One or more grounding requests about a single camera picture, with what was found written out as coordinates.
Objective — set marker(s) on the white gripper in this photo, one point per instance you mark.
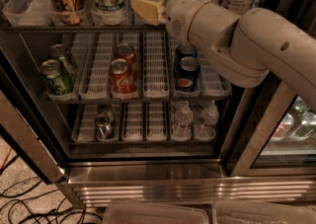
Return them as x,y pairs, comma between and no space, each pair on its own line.
183,12

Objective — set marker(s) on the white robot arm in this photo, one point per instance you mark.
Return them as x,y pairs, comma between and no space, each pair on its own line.
242,49

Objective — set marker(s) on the rear Pepsi can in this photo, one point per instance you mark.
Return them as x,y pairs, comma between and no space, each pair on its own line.
184,50

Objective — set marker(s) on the pepsi can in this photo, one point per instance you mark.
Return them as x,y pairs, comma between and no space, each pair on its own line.
184,50
188,71

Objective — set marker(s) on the rear red soda can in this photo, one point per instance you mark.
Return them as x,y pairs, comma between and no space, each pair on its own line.
126,51

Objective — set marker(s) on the front Pepsi can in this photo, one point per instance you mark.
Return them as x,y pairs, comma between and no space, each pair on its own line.
188,71

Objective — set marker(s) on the front Coca-Cola can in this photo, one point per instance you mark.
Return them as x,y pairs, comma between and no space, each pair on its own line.
122,77

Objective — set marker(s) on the rear green soda can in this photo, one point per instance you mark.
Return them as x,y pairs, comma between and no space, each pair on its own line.
63,54

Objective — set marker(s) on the green soda can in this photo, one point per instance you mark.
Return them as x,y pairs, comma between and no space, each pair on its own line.
56,77
63,54

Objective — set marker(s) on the stainless steel fridge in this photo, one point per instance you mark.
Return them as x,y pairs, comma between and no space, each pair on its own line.
144,162

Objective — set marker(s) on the rear Red Bull can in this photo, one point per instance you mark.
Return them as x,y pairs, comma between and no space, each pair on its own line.
106,109

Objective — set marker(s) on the red bull can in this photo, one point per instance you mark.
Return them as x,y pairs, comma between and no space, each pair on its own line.
106,109
104,127

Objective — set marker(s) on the front green soda can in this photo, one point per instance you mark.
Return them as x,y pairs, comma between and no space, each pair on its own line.
56,77

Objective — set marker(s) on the front Red Bull can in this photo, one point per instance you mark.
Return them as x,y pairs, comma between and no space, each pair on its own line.
104,127

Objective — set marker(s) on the open fridge door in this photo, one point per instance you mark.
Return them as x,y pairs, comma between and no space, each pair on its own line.
34,128

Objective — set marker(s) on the left water bottle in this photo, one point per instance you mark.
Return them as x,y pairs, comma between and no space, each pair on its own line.
184,118

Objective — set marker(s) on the water bottle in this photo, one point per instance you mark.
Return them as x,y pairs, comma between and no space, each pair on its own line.
184,118
207,121

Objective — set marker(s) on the right water bottle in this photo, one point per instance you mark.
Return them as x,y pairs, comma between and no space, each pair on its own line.
207,121

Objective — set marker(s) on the left clear plastic bin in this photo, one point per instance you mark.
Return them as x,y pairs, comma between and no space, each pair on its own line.
133,212

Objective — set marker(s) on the clear plastic bin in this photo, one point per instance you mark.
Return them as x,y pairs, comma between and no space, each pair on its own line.
133,212
247,212

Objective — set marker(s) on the right clear plastic bin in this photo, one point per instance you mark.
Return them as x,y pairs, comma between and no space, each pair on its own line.
247,212

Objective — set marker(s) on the top wire shelf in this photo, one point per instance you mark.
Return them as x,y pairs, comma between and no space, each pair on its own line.
79,29

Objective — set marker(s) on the wire shelf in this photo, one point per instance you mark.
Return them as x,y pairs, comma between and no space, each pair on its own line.
135,100
79,29

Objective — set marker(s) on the middle wire shelf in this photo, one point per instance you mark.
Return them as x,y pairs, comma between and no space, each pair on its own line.
135,100

